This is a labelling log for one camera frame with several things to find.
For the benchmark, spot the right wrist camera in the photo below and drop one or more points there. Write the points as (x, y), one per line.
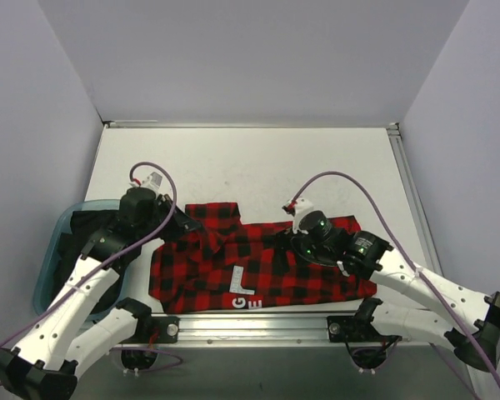
(306, 219)

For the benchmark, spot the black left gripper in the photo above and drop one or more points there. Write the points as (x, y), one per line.
(178, 217)

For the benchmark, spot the black clothing in bin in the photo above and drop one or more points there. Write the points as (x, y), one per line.
(83, 225)

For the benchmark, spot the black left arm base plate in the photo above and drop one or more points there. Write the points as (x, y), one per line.
(156, 330)

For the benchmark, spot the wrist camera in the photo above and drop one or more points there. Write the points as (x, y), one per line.
(306, 219)
(152, 182)

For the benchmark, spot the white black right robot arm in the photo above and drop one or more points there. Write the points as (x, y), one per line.
(448, 315)

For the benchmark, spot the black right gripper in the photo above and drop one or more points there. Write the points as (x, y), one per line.
(302, 244)

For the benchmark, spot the teal plastic bin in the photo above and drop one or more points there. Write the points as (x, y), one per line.
(47, 286)

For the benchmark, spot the red black plaid shirt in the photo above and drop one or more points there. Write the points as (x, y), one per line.
(229, 265)

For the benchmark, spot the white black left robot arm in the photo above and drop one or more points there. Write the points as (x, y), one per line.
(87, 319)

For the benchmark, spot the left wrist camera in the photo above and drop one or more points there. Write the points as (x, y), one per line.
(152, 182)

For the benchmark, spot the aluminium front rail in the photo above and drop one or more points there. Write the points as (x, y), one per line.
(249, 329)

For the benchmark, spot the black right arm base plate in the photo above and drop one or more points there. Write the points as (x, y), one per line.
(347, 329)

